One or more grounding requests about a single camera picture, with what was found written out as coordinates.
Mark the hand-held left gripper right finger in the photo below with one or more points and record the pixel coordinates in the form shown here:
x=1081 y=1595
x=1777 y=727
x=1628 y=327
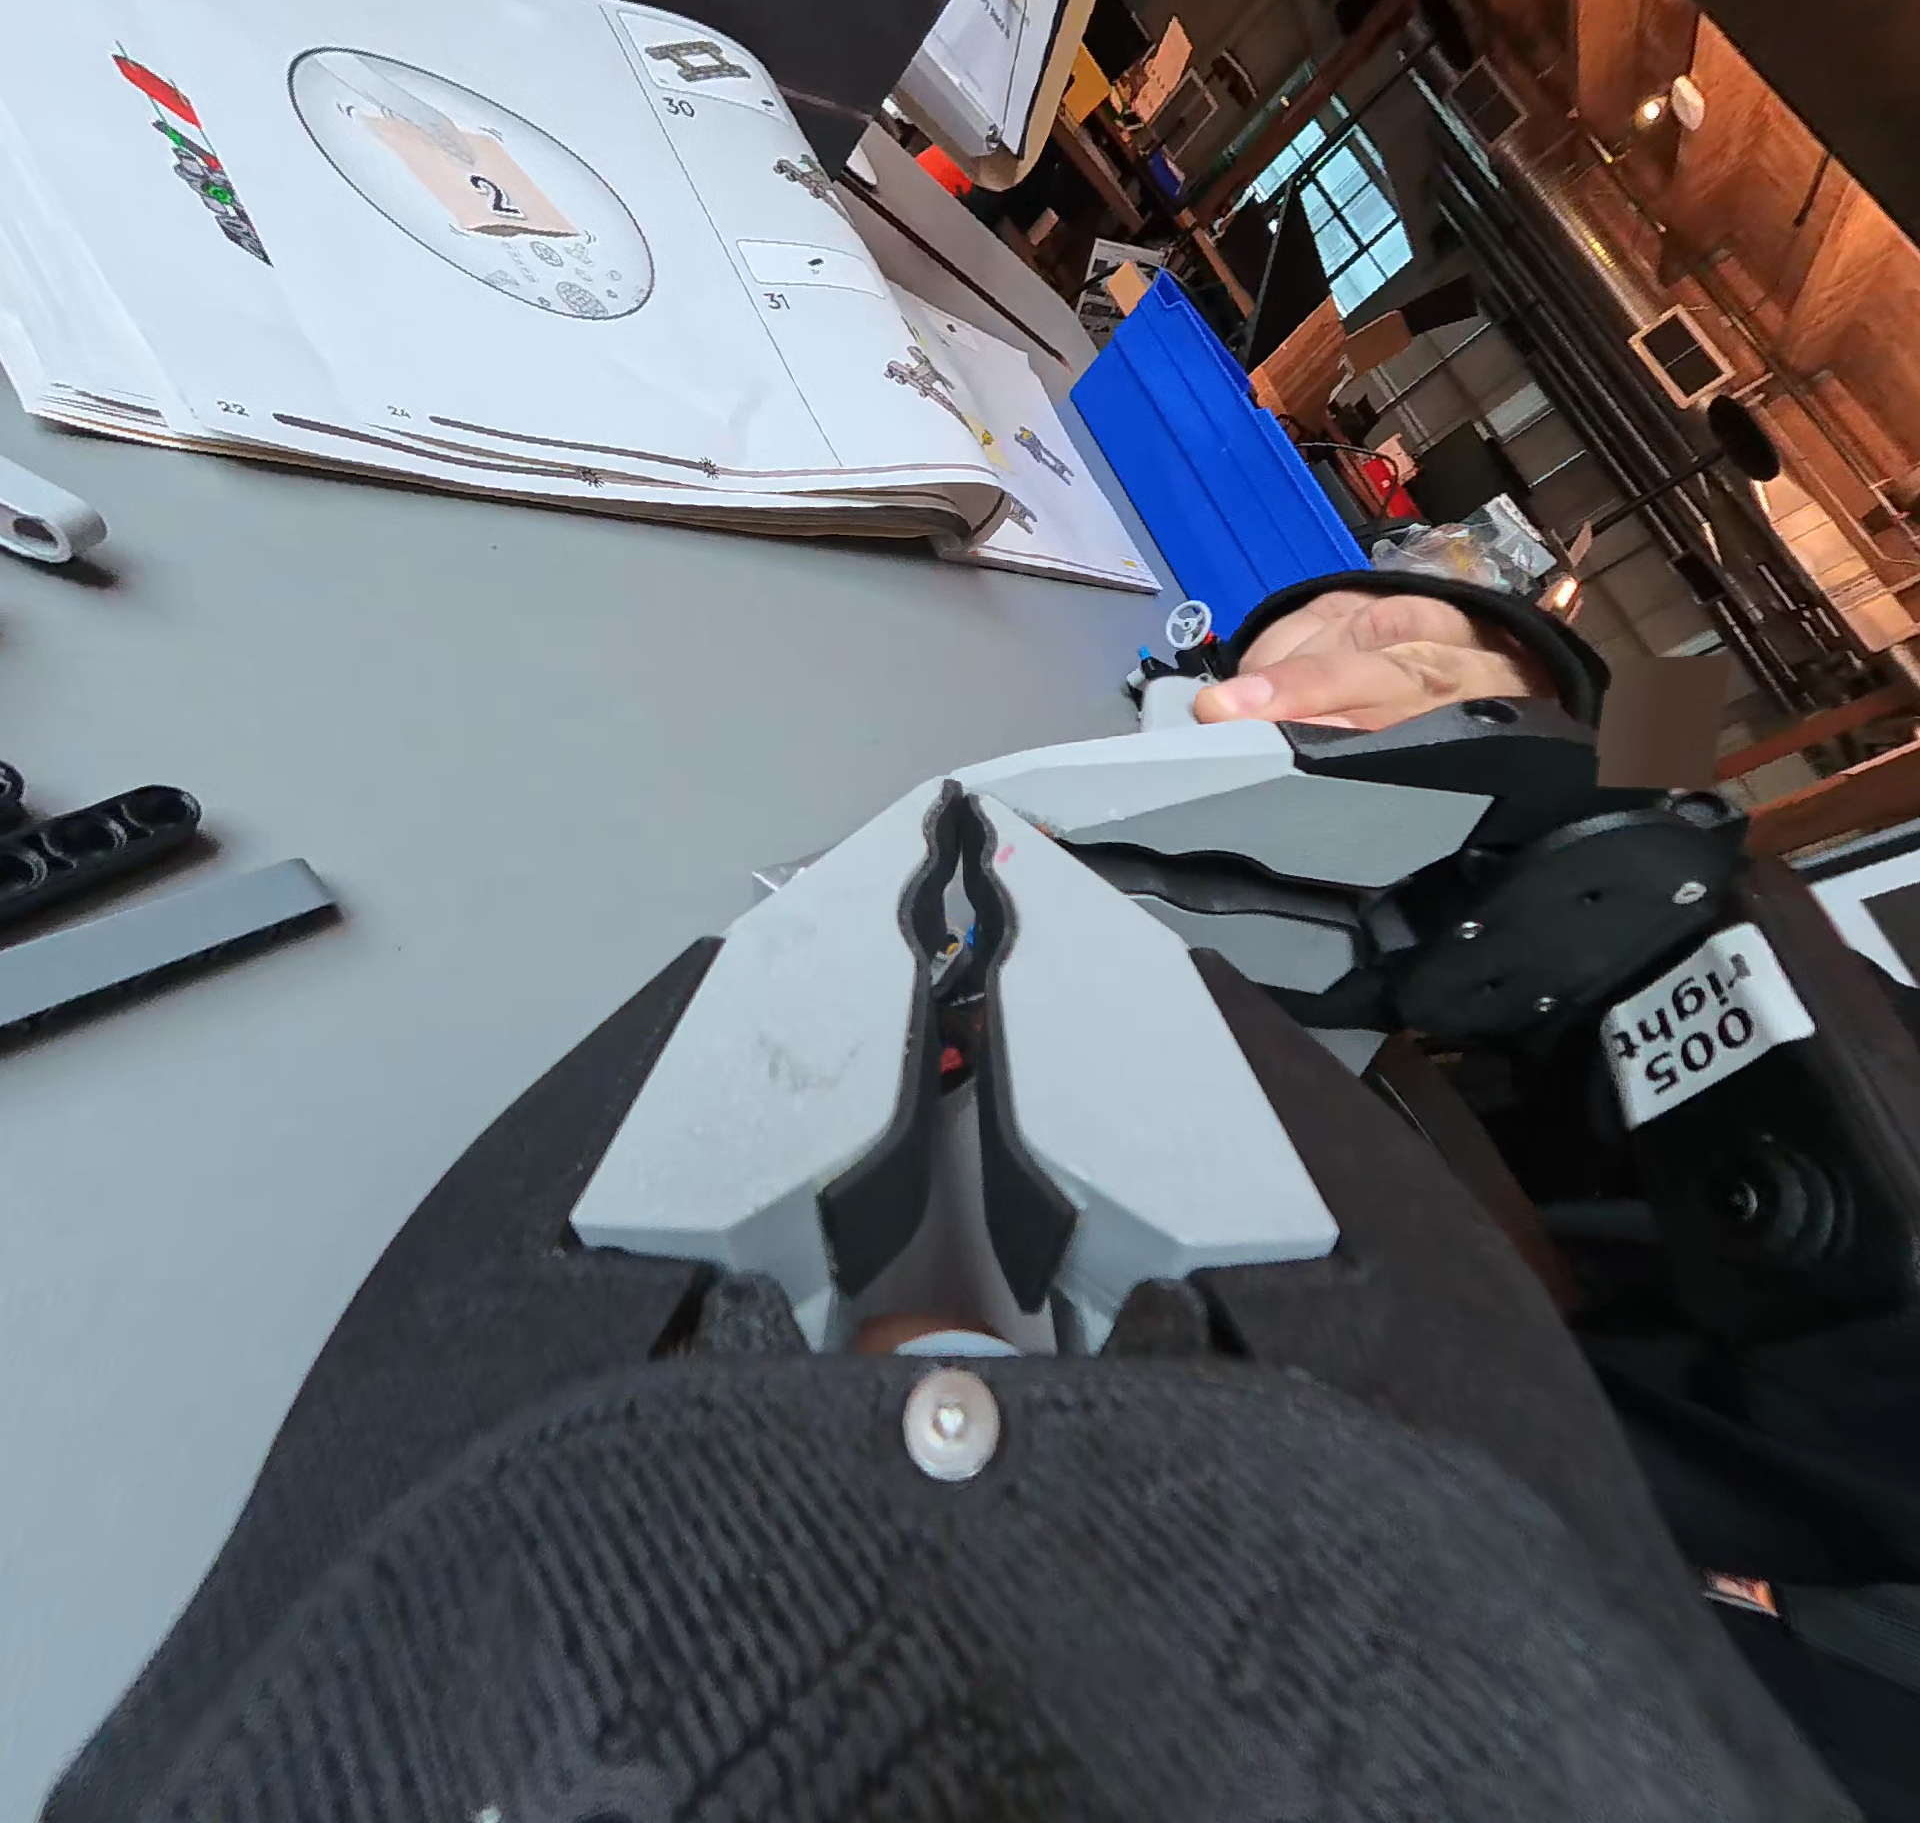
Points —
x=1171 y=1105

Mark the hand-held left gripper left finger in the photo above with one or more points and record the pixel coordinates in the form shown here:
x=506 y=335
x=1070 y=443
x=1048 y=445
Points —
x=750 y=1089

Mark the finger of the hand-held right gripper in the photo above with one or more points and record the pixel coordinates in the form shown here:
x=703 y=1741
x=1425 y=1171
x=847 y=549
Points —
x=1245 y=917
x=1215 y=789

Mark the clear bag small lego pins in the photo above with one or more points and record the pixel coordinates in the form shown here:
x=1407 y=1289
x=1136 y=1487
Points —
x=957 y=961

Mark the white lego steering wheel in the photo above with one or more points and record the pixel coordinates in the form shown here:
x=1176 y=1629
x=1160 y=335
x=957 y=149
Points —
x=1190 y=625

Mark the long dark grey lego plate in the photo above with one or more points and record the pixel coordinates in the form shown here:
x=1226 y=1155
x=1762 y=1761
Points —
x=164 y=937

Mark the black lego beam with holes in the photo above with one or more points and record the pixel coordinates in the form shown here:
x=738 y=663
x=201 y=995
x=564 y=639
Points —
x=90 y=853

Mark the white lego instruction booklet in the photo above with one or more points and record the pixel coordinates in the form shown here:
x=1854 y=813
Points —
x=451 y=353

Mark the light grey lego liftarm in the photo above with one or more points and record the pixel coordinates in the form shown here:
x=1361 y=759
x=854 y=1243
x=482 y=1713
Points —
x=44 y=519

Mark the person's right hand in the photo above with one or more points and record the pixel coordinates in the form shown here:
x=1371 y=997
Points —
x=1380 y=661

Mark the heap of clear plastic bags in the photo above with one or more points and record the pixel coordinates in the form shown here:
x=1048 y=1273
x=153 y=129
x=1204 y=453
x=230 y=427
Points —
x=1463 y=549

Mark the blue plastic bin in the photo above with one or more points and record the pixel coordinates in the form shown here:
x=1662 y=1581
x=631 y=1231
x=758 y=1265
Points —
x=1200 y=429

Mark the large paned window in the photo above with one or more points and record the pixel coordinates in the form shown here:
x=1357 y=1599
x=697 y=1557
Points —
x=1342 y=211

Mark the person's dark clothed body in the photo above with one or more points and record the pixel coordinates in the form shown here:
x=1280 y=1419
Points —
x=1801 y=1479

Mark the white sign board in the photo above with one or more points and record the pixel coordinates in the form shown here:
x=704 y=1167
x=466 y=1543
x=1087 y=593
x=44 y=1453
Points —
x=1035 y=53

